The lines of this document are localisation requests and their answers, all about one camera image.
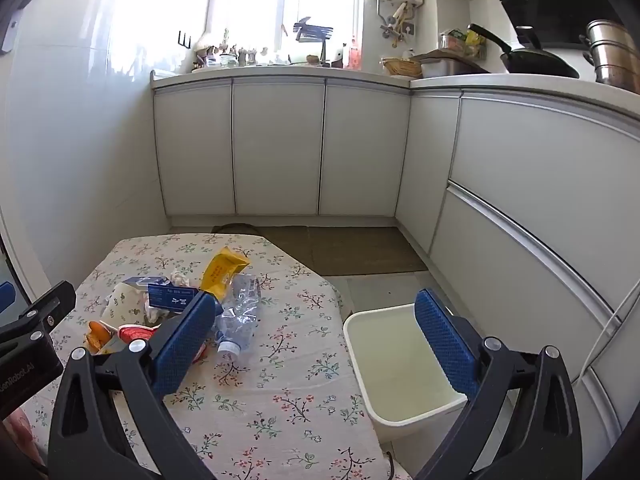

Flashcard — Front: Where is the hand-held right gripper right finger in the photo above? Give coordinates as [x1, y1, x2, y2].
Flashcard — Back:
[414, 288, 583, 480]

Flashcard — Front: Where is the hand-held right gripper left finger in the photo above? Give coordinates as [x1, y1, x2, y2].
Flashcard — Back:
[47, 290, 223, 480]

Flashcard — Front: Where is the white plastic bin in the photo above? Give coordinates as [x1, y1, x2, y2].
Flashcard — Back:
[342, 304, 471, 442]

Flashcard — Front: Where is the clear crushed plastic bottle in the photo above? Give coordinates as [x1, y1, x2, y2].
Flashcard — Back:
[214, 274, 263, 361]

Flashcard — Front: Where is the yellow snack bag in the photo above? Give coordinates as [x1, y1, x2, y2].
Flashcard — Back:
[199, 247, 250, 306]

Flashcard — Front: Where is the red snack wrapper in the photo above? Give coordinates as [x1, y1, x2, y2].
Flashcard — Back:
[102, 322, 211, 361]

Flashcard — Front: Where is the blue cardboard box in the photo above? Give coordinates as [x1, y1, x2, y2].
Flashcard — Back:
[120, 276, 223, 318]

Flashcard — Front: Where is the orange peel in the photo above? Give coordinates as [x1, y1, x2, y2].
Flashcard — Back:
[87, 321, 114, 354]

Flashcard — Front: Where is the floral tablecloth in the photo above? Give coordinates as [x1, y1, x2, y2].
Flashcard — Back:
[20, 232, 401, 480]

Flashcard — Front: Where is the brown floor mat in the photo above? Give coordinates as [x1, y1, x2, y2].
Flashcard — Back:
[307, 226, 430, 277]
[212, 224, 313, 275]

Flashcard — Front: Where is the white drawer cabinet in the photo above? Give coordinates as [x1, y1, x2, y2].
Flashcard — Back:
[395, 75, 640, 461]

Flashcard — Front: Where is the white kitchen cabinet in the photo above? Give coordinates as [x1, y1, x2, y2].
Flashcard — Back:
[152, 72, 413, 218]

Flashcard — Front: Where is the steel tray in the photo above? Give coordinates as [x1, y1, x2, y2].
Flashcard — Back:
[420, 57, 491, 79]

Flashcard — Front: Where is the wicker basket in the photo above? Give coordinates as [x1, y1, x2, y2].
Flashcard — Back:
[381, 56, 423, 78]

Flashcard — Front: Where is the row of small ornaments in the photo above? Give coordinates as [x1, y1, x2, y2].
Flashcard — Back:
[194, 30, 292, 69]

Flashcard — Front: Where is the black wok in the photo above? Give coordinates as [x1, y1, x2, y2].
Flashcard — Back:
[467, 23, 581, 80]

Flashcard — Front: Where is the steel stockpot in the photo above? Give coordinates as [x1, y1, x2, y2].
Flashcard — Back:
[580, 20, 640, 96]

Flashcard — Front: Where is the blue plastic rack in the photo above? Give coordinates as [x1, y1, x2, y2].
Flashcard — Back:
[292, 17, 334, 44]

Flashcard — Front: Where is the window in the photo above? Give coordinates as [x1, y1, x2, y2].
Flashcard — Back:
[107, 0, 361, 61]

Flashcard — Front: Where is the black range hood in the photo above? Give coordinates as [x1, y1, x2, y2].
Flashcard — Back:
[472, 0, 626, 47]

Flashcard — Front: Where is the wire rack with packets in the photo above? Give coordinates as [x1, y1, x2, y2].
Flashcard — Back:
[440, 27, 488, 59]

